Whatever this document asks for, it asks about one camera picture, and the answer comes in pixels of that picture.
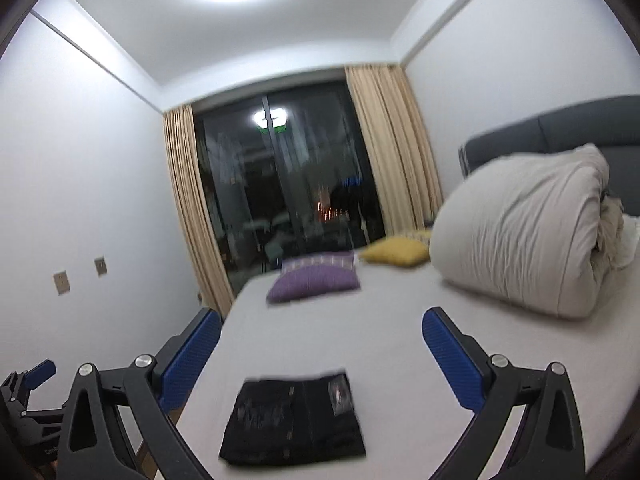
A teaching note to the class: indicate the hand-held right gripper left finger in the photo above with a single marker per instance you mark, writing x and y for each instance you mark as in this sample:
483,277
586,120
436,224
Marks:
187,355

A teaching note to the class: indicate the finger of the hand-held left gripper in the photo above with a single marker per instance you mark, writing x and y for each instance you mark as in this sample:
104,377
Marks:
42,370

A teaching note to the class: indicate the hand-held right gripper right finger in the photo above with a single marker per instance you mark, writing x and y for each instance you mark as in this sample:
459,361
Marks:
450,355

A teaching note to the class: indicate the black pants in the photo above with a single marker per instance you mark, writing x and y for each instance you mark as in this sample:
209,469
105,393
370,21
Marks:
290,425

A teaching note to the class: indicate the bed with white sheet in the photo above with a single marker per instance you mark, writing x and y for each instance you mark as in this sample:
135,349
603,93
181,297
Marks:
380,320

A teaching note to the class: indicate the yellow pillow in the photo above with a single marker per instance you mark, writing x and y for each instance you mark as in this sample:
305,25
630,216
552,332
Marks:
395,251

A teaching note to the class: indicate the rolled beige duvet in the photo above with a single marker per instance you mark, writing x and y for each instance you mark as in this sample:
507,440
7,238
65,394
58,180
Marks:
510,230

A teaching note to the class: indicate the purple pillow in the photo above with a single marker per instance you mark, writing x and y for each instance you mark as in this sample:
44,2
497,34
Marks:
310,280

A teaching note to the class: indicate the beige curtain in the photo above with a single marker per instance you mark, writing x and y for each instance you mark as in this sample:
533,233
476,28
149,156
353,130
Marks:
192,210
395,160

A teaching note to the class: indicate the large dark window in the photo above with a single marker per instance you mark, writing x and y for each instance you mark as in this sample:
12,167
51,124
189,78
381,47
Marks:
300,185

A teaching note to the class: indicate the dark grey headboard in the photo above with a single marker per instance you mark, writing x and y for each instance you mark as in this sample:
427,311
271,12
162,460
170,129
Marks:
550,130

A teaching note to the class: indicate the wall socket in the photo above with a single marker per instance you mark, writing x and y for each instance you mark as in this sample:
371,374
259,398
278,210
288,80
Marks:
62,283
101,266

